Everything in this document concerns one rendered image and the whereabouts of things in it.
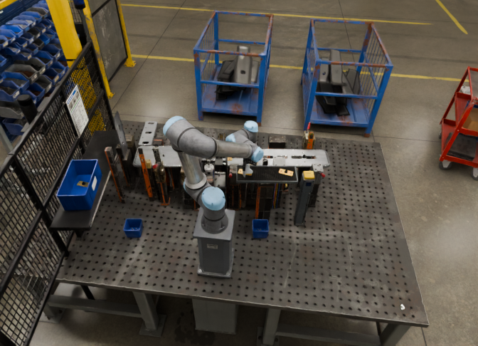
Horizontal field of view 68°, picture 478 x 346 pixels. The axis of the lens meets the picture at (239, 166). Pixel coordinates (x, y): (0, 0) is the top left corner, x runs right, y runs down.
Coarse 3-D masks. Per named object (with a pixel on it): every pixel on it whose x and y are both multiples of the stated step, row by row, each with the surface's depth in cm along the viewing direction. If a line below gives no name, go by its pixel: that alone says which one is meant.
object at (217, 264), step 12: (228, 216) 200; (228, 228) 194; (204, 240) 193; (216, 240) 190; (228, 240) 188; (204, 252) 201; (216, 252) 200; (228, 252) 203; (204, 264) 210; (216, 264) 209; (228, 264) 212; (216, 276) 216; (228, 276) 215
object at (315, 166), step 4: (312, 164) 238; (316, 164) 238; (320, 164) 239; (312, 168) 237; (316, 168) 236; (320, 168) 236; (316, 172) 234; (316, 176) 237; (320, 176) 236; (316, 180) 239; (320, 180) 239; (316, 184) 243; (316, 188) 246; (312, 192) 249; (316, 192) 249; (312, 196) 251; (316, 196) 251; (312, 200) 254; (308, 204) 257; (312, 204) 257
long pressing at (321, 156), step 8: (136, 152) 253; (144, 152) 253; (152, 152) 253; (160, 152) 253; (168, 152) 254; (176, 152) 254; (264, 152) 256; (272, 152) 256; (280, 152) 256; (288, 152) 256; (296, 152) 256; (304, 152) 256; (312, 152) 257; (320, 152) 257; (136, 160) 247; (152, 160) 247; (168, 160) 248; (176, 160) 248; (232, 160) 249; (240, 160) 249; (272, 160) 250; (288, 160) 250; (296, 160) 250; (304, 160) 250; (312, 160) 250; (320, 160) 251; (328, 160) 251
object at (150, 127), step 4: (144, 124) 278; (148, 124) 278; (152, 124) 278; (156, 124) 278; (144, 128) 274; (148, 128) 274; (152, 128) 274; (144, 132) 270; (152, 132) 270; (144, 136) 267; (148, 136) 267; (152, 136) 267; (140, 140) 263; (144, 140) 263; (148, 140) 263; (152, 140) 263; (140, 144) 260; (144, 144) 260; (148, 144) 260
